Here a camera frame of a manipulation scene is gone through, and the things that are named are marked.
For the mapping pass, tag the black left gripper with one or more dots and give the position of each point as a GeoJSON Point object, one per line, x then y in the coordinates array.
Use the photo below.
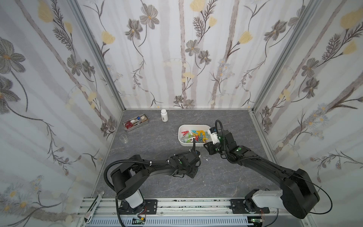
{"type": "Point", "coordinates": [194, 175]}

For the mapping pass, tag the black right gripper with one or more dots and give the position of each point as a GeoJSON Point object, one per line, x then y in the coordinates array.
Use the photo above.
{"type": "Point", "coordinates": [209, 146]}

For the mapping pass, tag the orange yellow clothespin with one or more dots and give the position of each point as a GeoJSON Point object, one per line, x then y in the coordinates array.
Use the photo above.
{"type": "Point", "coordinates": [201, 134]}

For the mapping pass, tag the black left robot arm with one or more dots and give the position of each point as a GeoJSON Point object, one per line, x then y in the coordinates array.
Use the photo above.
{"type": "Point", "coordinates": [126, 176]}

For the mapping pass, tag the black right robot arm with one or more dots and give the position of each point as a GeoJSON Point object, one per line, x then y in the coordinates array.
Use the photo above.
{"type": "Point", "coordinates": [297, 194]}

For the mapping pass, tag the white plastic storage box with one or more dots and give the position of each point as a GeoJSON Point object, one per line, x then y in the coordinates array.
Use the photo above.
{"type": "Point", "coordinates": [190, 128]}

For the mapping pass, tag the white pill bottle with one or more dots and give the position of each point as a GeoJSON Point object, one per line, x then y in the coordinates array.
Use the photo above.
{"type": "Point", "coordinates": [164, 115]}

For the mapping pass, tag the metal tray with tools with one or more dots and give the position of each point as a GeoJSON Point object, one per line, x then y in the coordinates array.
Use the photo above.
{"type": "Point", "coordinates": [135, 122]}

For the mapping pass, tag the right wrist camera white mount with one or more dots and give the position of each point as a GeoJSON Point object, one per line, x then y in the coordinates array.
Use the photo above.
{"type": "Point", "coordinates": [214, 135]}

